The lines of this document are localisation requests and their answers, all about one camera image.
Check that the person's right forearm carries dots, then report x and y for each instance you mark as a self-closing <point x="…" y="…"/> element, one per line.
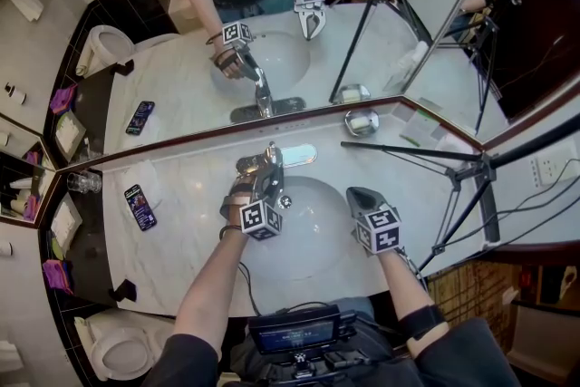
<point x="403" y="281"/>

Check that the tray with white packets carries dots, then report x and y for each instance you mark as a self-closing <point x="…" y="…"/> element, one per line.
<point x="66" y="224"/>

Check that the white oval sink basin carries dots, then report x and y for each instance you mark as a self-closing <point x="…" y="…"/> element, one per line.
<point x="312" y="240"/>

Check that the person's left forearm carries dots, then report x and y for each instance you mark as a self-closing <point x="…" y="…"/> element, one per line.
<point x="208" y="285"/>

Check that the chrome sink drain plug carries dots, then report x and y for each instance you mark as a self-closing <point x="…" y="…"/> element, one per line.
<point x="285" y="202"/>

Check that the white toilet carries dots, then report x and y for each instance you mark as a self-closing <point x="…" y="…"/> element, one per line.
<point x="122" y="349"/>

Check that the black tripod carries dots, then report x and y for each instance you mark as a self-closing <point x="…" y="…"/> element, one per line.
<point x="471" y="170"/>

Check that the white paper towel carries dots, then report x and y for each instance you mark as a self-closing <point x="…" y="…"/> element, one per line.
<point x="147" y="174"/>

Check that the metal soap dish with soap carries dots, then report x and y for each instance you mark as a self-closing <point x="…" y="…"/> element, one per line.
<point x="362" y="122"/>

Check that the narrow angled mirror panel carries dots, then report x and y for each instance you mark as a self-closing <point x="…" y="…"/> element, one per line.
<point x="18" y="177"/>
<point x="453" y="72"/>

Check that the large wall mirror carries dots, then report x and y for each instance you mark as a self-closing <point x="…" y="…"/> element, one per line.
<point x="181" y="72"/>

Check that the chrome faucet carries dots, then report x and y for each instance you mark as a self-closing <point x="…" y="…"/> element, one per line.
<point x="299" y="154"/>

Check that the purple folded cloth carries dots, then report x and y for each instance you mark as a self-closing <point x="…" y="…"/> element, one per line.
<point x="56" y="276"/>

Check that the white plastic packet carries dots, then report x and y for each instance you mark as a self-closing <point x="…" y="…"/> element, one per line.
<point x="455" y="145"/>

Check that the person's dark shirt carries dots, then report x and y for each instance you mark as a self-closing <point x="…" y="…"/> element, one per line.
<point x="466" y="358"/>

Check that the black armband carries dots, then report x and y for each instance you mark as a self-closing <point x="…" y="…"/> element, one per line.
<point x="421" y="322"/>

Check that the green pen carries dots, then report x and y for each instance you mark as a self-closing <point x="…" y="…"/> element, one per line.
<point x="410" y="139"/>

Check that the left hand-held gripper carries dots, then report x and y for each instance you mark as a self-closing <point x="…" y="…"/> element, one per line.
<point x="260" y="219"/>

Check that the small green packet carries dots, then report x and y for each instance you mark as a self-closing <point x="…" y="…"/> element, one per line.
<point x="55" y="247"/>

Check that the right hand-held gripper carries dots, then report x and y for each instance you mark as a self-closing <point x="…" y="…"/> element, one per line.
<point x="378" y="231"/>

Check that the white folded towel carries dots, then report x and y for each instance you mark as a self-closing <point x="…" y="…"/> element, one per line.
<point x="11" y="355"/>

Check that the person's left hand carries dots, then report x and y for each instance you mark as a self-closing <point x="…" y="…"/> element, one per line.
<point x="239" y="186"/>

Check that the black smartphone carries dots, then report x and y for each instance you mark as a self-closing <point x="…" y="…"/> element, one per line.
<point x="140" y="207"/>

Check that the white bottle with black cap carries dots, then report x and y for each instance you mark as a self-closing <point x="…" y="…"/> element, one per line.
<point x="4" y="249"/>

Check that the white paper sheet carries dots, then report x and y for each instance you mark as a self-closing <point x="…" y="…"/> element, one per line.
<point x="421" y="124"/>

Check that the white wall socket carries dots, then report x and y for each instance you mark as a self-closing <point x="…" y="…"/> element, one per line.
<point x="553" y="165"/>

